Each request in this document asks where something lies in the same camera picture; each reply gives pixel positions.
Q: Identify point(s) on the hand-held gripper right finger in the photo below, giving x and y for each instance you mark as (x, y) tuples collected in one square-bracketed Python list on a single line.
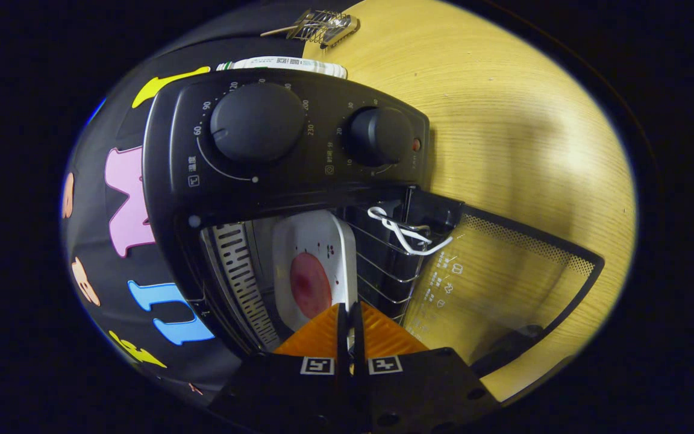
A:
[(419, 392)]

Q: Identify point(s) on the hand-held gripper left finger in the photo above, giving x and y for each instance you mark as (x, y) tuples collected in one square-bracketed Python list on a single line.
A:
[(299, 392)]

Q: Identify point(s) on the pink ham slice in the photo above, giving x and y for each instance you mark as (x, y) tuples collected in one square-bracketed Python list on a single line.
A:
[(309, 286)]

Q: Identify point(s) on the white square plate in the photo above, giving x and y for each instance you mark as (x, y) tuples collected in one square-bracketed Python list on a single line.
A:
[(314, 232)]

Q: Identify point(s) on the black toaster oven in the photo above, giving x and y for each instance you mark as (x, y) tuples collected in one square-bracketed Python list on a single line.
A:
[(323, 175)]

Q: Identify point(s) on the white plastic bottle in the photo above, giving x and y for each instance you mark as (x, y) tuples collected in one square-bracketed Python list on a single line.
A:
[(287, 62)]

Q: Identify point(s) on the wooden stick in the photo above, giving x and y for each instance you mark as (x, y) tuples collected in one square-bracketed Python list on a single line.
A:
[(278, 30)]

